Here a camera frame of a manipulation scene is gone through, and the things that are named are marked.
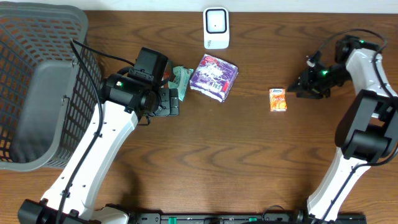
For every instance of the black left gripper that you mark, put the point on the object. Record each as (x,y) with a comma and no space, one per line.
(173,101)

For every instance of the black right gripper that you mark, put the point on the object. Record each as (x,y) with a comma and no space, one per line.
(307,85)

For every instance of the orange tissue pack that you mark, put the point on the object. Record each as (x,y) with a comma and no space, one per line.
(277,100)

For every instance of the teal snack packet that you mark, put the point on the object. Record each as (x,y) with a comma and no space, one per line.
(181,80)

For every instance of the purple tissue pack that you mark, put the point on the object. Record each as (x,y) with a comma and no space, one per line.
(214,77)

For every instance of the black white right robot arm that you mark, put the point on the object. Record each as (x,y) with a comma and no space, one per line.
(366,136)

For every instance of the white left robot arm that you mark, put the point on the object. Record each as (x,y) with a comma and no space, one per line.
(71,199)

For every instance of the grey plastic basket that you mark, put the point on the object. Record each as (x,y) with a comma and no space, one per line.
(47,82)

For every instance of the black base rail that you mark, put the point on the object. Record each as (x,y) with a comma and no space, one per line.
(274,214)

